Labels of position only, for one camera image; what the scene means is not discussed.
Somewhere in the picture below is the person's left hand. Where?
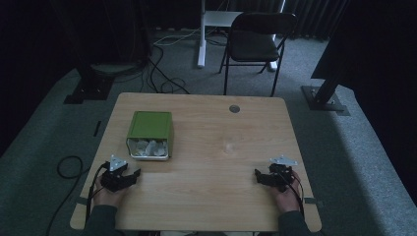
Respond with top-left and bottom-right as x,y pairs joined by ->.
92,176 -> 130,208

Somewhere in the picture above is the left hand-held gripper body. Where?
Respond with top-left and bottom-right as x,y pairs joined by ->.
99,154 -> 130,194

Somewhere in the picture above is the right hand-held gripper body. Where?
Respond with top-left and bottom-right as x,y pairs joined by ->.
268,154 -> 299,194

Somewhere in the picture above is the person's right hand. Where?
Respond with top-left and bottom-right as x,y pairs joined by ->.
268,170 -> 303,213

